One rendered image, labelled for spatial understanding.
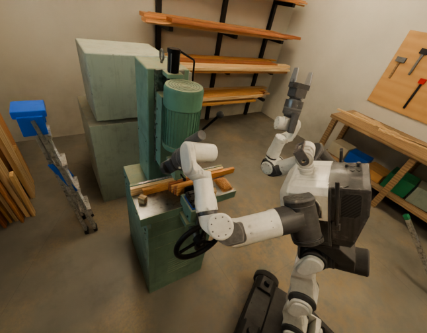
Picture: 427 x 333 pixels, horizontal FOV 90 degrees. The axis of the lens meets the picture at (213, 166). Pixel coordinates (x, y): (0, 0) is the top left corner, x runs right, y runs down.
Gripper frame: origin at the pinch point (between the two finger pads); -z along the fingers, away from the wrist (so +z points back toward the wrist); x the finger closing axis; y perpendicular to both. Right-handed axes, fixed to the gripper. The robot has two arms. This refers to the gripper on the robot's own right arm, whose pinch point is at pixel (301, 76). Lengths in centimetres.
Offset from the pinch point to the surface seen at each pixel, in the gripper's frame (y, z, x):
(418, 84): 50, -38, -273
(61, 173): 89, 86, 103
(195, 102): 10, 20, 49
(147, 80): 35, 15, 63
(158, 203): 22, 76, 56
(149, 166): 48, 65, 55
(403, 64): 72, -60, -267
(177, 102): 11, 21, 56
